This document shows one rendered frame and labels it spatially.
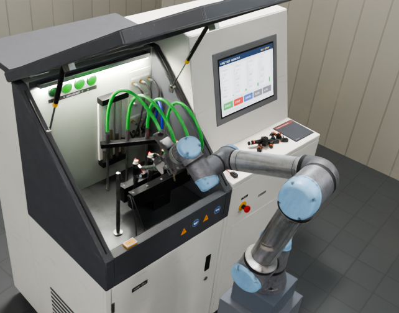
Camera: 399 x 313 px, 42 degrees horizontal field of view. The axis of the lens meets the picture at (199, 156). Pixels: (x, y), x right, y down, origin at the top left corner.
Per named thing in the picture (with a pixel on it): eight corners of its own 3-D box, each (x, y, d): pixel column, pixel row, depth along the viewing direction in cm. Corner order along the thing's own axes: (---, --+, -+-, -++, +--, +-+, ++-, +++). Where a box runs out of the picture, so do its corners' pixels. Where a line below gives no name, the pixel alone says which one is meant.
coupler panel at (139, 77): (132, 134, 243) (133, 75, 226) (127, 131, 245) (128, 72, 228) (152, 125, 251) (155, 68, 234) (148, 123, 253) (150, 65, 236)
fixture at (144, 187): (132, 222, 226) (133, 195, 217) (119, 210, 231) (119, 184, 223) (188, 192, 247) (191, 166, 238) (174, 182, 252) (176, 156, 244)
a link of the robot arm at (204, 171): (230, 174, 177) (213, 147, 177) (211, 189, 169) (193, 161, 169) (217, 181, 182) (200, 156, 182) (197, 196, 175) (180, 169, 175)
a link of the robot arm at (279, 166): (350, 149, 157) (221, 136, 187) (334, 164, 149) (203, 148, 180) (352, 184, 161) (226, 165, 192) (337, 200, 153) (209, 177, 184)
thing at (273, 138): (261, 156, 251) (263, 147, 248) (245, 147, 256) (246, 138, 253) (289, 141, 265) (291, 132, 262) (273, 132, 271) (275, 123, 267)
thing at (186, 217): (114, 287, 201) (114, 258, 192) (107, 280, 203) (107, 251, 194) (222, 219, 239) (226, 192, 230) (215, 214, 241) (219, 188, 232)
